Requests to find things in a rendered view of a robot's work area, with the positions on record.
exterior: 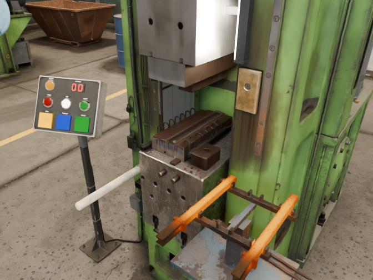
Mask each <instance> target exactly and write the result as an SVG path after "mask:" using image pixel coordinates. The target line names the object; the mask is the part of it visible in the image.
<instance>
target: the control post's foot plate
mask: <svg viewBox="0 0 373 280"><path fill-rule="evenodd" d="M103 234H104V239H105V241H108V240H111V239H114V238H112V237H111V236H110V235H108V234H106V233H105V232H103ZM100 245H101V248H99V244H98V239H97V238H95V236H94V237H93V238H91V239H90V240H88V241H87V242H85V243H83V245H81V246H80V247H79V249H80V250H81V251H82V252H83V253H85V254H86V255H87V256H88V257H89V258H91V259H93V260H94V261H96V262H97V263H99V262H100V261H102V260H103V259H105V258H106V257H107V256H110V255H111V254H112V252H113V251H115V250H116V249H118V248H119V246H121V245H122V244H121V243H120V242H118V241H117V240H114V241H109V242H104V241H103V240H102V238H101V239H100Z"/></svg>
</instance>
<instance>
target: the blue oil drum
mask: <svg viewBox="0 0 373 280"><path fill-rule="evenodd" d="M114 24H115V35H116V42H117V54H118V66H119V67H122V68H125V60H124V45H123V30H122V14H115V15H114Z"/></svg>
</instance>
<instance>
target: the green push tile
mask: <svg viewBox="0 0 373 280"><path fill-rule="evenodd" d="M89 124H90V118H87V117H77V116H76V117H75V126H74V131H75V132H84V133H89Z"/></svg>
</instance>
